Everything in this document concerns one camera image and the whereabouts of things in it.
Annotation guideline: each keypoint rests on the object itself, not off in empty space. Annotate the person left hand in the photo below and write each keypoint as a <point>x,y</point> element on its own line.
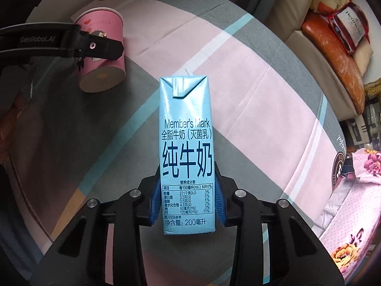
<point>8,124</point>

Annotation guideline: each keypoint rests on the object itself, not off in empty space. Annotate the pink paper cup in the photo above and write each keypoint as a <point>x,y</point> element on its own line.
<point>102,65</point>

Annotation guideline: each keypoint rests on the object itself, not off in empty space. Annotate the black stereo equipment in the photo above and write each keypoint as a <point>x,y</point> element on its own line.
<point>364,129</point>

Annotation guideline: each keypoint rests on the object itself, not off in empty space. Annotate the pink floral bed quilt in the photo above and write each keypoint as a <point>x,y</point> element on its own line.
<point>351,216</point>

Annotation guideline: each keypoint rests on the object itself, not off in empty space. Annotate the light blue milk carton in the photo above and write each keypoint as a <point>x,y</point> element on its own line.
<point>186,150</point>

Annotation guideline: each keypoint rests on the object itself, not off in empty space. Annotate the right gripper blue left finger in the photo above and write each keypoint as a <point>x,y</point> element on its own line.
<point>155,199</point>

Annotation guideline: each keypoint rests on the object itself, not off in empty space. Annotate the Hennessy bottle shaped pillow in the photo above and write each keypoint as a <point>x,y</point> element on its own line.
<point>350,26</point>

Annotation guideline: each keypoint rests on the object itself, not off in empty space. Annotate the orange leather seat cushion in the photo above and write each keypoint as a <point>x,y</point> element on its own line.
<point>317,30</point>

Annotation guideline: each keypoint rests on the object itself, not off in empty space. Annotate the cream leather sofa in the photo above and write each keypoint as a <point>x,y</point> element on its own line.
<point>285,19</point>

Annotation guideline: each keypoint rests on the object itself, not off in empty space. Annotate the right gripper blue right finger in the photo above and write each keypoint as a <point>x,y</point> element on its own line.
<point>220,205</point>

